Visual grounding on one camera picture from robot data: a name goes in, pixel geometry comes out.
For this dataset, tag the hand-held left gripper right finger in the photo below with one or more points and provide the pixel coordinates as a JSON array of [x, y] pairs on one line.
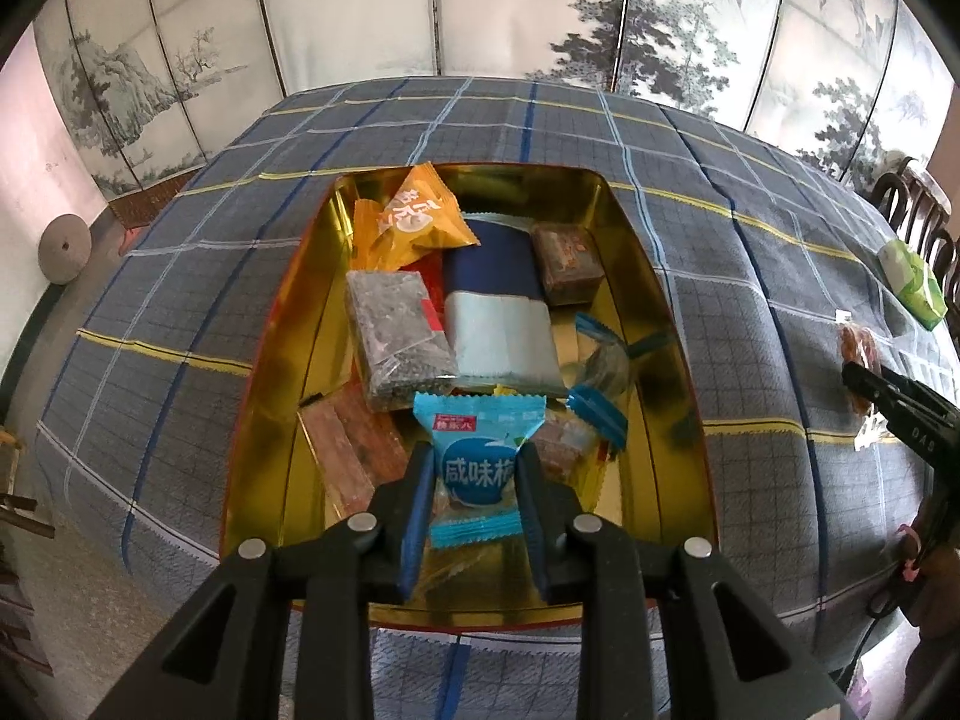
[[532, 525]]

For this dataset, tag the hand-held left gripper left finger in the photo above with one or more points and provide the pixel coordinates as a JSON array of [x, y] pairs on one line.
[[416, 525]]

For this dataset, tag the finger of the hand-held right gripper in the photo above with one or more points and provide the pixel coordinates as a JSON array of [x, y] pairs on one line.
[[885, 386], [911, 439]]

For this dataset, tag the yellow-ended brown candy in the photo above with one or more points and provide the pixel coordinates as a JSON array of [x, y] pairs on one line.
[[857, 345]]

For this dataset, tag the light blue candy packet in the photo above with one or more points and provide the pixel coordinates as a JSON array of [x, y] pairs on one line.
[[476, 465]]

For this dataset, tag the clear peanut packet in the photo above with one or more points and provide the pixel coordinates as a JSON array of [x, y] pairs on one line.
[[570, 442]]

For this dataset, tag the orange-red clear snack packet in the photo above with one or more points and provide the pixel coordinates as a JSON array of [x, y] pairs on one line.
[[352, 450]]

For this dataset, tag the clear wrapper with blue edges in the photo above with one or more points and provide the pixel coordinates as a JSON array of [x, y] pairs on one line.
[[604, 371]]

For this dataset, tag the dark grey seed packet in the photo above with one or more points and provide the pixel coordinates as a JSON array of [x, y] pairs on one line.
[[397, 337]]

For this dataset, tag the red tin box gold interior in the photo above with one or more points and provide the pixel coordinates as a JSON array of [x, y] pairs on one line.
[[645, 300]]

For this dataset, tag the orange snack packet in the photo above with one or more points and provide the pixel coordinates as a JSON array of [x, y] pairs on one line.
[[412, 221]]

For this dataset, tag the green snack packet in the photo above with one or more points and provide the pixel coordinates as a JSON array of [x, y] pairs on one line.
[[911, 285]]

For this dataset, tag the dark wooden chair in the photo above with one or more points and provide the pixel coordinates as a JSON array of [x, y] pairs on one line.
[[911, 202]]

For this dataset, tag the navy and grey packet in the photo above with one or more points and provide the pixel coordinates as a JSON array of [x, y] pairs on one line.
[[495, 330]]

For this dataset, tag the brown square snack packet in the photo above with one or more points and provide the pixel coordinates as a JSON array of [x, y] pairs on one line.
[[566, 262]]

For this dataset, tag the grey plaid cloth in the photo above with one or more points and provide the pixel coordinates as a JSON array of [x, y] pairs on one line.
[[150, 360]]

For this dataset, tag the dark wooden furniture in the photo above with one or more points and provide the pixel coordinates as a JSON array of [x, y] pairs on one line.
[[22, 506]]

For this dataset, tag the round stone disc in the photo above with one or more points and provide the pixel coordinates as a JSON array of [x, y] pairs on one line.
[[64, 247]]

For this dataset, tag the painted folding screen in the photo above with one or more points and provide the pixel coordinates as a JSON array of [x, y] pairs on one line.
[[450, 7]]

